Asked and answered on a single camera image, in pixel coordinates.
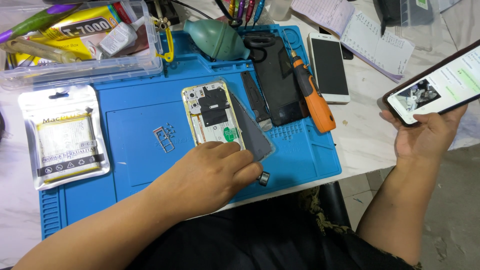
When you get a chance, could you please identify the orange electric screwdriver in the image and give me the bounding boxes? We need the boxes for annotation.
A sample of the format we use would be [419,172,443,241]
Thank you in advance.
[282,29,337,134]

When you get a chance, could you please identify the beige tube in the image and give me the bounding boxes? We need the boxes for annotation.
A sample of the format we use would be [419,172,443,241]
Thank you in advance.
[0,37,82,65]

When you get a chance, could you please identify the blue silicone repair mat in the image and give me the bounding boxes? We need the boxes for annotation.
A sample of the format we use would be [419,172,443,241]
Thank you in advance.
[39,24,343,241]

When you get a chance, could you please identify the gold-framed phone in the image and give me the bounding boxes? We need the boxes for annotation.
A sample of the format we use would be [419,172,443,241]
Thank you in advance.
[181,80,247,151]

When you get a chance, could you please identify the black phone screen panel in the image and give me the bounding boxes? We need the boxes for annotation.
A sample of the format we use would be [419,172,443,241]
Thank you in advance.
[252,35,307,127]

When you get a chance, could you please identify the white smartphone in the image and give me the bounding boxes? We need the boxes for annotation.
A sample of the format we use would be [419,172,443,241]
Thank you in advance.
[307,32,352,105]

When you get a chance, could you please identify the clear plastic bottle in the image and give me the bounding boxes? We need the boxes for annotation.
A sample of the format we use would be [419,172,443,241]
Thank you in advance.
[268,0,293,22]

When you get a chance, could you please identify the green rubber air blower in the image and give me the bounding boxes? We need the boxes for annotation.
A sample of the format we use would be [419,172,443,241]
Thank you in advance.
[182,19,251,62]

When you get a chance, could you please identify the black utility knife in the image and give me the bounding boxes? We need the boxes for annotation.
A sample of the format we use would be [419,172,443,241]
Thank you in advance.
[239,71,274,132]

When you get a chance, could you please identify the small white glue bottle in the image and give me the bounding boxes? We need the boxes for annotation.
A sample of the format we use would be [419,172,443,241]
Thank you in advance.
[97,16,146,58]

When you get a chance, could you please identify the person's black clothing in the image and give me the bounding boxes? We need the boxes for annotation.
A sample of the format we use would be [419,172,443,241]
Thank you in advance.
[127,185,424,270]

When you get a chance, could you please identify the person's right hand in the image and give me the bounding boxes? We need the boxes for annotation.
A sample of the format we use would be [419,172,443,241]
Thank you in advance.
[379,104,469,162]

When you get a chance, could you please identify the black tool stand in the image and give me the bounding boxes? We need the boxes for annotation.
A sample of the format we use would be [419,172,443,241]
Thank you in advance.
[145,0,181,28]

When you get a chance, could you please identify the black smartphone with lit screen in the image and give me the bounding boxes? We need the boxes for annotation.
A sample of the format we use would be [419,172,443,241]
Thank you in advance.
[382,39,480,127]

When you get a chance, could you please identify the set of coloured screwdrivers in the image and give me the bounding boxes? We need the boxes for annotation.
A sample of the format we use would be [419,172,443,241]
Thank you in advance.
[227,0,268,29]

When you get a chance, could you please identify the person's left hand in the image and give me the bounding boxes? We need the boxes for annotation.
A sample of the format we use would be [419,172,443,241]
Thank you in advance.
[170,141,264,222]

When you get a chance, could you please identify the open paper notebook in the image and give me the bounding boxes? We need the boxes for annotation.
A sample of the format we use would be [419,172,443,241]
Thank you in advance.
[290,0,416,83]

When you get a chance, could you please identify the black stool seat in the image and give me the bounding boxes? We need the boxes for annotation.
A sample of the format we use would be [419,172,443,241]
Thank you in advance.
[318,181,352,230]

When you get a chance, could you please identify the clear plastic storage box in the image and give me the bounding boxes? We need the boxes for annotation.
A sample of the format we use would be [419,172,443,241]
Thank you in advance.
[0,0,164,91]

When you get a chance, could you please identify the black phone under notebook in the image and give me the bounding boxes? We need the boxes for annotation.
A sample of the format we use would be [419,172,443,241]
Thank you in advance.
[319,26,355,61]

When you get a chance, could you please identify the silver SIM tray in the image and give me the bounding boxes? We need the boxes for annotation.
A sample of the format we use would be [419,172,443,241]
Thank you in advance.
[152,126,176,154]

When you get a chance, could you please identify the black pouch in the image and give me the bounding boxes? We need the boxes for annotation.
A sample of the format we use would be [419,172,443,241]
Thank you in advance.
[376,0,404,37]

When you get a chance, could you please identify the phone battery in silver packet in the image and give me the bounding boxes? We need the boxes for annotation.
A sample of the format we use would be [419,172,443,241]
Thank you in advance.
[17,84,112,191]

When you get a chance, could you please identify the green and purple tool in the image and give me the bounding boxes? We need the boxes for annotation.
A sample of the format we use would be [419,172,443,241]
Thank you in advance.
[0,3,82,44]

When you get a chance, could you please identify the black scissors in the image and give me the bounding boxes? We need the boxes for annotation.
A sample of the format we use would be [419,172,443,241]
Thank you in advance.
[243,32,277,63]

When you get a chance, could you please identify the grey phone back cover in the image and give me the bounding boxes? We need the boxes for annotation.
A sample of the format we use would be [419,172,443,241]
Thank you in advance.
[228,91,277,163]

